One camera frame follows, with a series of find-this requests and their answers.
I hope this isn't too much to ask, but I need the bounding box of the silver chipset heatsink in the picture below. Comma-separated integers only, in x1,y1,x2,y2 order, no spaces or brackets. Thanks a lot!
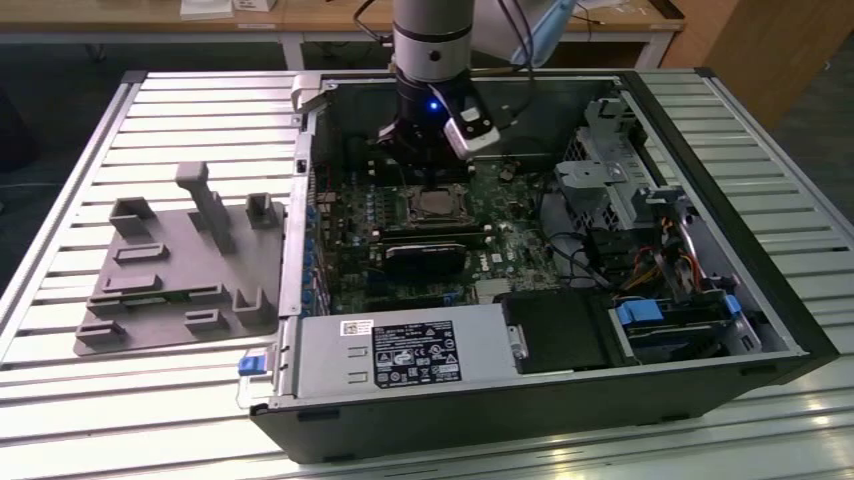
474,278,513,303

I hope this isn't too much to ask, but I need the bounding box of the grey parts rack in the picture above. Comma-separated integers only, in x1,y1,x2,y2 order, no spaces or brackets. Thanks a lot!
70,160,290,358

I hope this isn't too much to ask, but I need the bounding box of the black PC case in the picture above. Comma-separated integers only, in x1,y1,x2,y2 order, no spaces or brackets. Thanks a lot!
246,67,840,464

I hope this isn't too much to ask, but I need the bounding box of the CPU socket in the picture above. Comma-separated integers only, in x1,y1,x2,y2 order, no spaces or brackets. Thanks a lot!
398,184,472,229

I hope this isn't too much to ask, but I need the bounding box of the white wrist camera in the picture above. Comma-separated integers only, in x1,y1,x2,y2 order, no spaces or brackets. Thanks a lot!
440,104,502,163

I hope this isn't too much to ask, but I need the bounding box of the metal socket cover frame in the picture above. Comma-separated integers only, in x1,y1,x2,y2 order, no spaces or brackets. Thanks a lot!
401,185,469,228

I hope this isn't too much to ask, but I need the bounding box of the green RAM stick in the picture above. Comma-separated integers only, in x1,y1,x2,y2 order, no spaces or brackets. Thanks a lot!
118,293,192,305

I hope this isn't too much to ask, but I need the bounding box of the silver CPU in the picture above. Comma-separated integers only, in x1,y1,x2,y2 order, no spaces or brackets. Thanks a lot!
413,193,457,217

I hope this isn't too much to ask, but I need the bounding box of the black plastic shroud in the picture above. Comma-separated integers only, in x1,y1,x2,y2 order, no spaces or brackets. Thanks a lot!
497,291,619,375

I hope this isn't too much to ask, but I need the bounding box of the black graphics card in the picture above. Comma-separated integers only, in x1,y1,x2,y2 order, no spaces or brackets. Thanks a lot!
378,241,470,278

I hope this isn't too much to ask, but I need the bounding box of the grey metal drive cage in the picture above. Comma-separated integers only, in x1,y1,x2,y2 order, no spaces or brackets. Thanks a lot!
551,97,685,232

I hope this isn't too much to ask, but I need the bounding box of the green motherboard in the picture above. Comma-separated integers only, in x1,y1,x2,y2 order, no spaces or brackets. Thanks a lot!
309,149,555,319

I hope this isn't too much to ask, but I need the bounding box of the wooden cabinet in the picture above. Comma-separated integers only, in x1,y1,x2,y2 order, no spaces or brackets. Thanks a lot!
696,0,854,132

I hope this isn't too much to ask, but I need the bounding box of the black camera cable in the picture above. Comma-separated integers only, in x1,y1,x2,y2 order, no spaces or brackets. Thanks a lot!
493,0,536,132

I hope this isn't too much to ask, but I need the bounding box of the wooden desk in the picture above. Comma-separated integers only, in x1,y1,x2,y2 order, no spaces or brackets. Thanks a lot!
0,0,687,71

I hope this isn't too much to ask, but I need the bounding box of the grey power supply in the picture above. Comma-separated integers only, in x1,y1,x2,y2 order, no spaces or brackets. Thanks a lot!
284,303,529,401

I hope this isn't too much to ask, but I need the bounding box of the black rating label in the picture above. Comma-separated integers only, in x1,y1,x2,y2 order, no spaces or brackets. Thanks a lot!
369,321,462,390

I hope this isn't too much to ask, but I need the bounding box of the blue release latch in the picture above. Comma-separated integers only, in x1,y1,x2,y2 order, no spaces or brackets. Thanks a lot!
236,351,269,377

